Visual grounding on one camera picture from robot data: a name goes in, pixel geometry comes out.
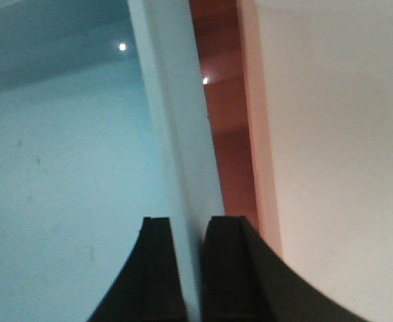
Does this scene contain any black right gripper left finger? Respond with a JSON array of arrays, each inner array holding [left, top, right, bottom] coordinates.
[[89, 217, 187, 321]]

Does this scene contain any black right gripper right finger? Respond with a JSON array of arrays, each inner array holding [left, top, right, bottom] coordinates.
[[201, 216, 362, 322]]

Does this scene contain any light blue plastic box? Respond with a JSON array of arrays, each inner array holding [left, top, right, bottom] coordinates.
[[0, 1, 223, 321]]

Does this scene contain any pink plastic box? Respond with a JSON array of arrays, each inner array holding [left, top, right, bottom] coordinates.
[[190, 1, 282, 255]]

